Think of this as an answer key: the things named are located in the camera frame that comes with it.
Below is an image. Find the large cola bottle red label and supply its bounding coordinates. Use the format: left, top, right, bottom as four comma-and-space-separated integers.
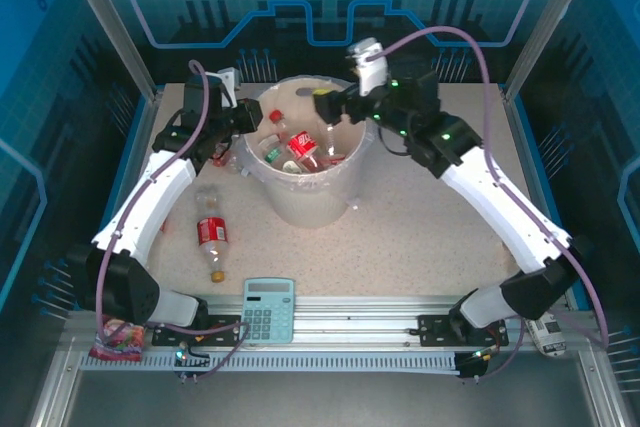
268, 109, 322, 172

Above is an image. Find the white plastic bin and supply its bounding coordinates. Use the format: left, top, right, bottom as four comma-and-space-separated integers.
239, 75, 379, 228

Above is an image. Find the crumpled clear bottle red label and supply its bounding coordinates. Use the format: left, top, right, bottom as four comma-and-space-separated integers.
212, 143, 242, 174

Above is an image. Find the clear bottle yellow cap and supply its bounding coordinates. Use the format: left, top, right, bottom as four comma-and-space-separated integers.
195, 185, 232, 282

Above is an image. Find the light blue calculator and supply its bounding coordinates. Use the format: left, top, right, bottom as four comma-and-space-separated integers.
242, 277, 296, 346

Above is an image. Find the red berry snack packet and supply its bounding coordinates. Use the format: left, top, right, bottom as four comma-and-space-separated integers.
88, 316, 147, 362

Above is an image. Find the white device bottom right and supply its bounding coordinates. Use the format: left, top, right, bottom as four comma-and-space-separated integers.
527, 314, 569, 359

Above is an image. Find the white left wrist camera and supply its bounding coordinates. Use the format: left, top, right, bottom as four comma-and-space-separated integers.
212, 65, 242, 108

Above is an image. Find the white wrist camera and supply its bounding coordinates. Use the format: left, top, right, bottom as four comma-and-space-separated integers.
347, 37, 389, 97
212, 65, 242, 108

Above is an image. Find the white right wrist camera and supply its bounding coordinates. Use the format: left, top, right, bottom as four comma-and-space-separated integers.
347, 37, 389, 97

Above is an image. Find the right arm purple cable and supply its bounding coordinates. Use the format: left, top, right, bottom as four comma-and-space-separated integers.
369, 26, 611, 381

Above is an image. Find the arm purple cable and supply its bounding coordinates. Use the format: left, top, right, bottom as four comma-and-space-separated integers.
97, 59, 251, 381
369, 26, 611, 381

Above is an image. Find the aluminium frame post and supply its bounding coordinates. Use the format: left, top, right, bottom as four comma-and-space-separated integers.
54, 0, 165, 102
501, 0, 604, 104

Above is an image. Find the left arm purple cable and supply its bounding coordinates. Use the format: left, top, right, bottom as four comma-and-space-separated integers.
97, 59, 251, 381

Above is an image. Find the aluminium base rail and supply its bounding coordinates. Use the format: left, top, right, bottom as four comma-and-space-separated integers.
64, 294, 599, 348

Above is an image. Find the black cable junction box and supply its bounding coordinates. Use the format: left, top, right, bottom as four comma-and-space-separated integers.
457, 346, 501, 383
172, 341, 211, 383

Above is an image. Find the white slotted cable duct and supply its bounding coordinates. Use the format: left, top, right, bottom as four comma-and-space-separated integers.
79, 349, 461, 374

